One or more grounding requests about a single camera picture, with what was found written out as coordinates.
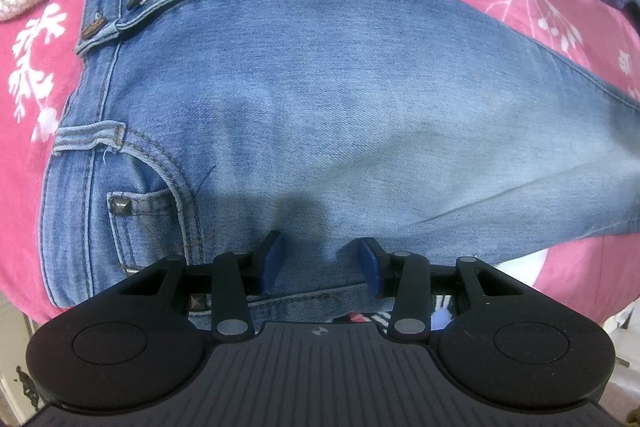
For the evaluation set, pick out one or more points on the white nightstand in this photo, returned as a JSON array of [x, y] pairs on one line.
[[12, 357]]

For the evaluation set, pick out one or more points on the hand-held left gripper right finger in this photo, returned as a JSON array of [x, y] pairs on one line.
[[370, 267]]

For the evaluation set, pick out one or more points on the blue denim jeans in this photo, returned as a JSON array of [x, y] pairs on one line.
[[300, 82]]

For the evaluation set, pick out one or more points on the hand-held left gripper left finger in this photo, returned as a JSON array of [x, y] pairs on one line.
[[270, 262]]

